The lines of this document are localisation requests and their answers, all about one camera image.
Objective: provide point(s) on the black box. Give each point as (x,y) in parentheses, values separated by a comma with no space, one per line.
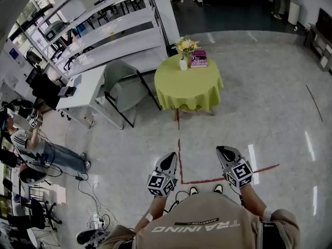
(66,91)

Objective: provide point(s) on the person's right forearm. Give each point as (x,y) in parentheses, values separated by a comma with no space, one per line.
(252,198)

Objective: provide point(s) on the person's left shoe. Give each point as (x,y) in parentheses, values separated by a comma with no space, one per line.
(193,191)

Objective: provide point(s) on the white shell chair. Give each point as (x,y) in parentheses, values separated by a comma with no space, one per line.
(32,176)

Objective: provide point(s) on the black power adapter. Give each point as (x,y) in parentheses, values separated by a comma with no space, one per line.
(78,177)

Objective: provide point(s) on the white desk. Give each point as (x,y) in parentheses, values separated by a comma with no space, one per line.
(83,92)

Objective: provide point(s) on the person's left forearm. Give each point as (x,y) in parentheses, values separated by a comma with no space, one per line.
(153,209)

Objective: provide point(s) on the black television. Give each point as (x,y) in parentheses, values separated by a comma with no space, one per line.
(325,22)

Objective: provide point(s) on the grey notebook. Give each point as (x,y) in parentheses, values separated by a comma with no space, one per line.
(77,80)

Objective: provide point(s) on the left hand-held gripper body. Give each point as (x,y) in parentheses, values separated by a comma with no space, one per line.
(162,183)

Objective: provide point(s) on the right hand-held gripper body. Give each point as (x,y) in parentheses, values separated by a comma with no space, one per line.
(238,172)

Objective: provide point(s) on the black office chair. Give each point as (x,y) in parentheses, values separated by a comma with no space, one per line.
(39,211)

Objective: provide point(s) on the person's shoe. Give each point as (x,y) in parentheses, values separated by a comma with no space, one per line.
(193,191)
(218,189)

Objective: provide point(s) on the low media cabinet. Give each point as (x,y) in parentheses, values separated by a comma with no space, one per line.
(320,48)

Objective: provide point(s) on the round green-clothed table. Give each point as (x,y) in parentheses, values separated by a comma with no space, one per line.
(186,87)

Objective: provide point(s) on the yellow white flowers bunch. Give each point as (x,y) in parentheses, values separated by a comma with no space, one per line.
(184,45)

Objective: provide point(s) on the white bin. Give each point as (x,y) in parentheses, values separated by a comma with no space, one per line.
(294,12)

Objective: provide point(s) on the white metal shelving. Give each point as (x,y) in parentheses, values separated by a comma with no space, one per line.
(116,43)

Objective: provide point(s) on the person's right shoe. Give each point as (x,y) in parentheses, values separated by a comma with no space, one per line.
(218,189)

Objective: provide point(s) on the pink book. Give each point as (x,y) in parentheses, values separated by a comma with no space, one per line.
(199,60)

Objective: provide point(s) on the person's beige shirt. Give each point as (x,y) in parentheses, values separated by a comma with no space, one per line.
(202,211)

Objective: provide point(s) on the small white vase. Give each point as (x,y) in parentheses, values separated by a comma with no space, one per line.
(183,64)

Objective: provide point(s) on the grey chair black legs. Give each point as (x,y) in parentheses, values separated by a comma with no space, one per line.
(124,87)

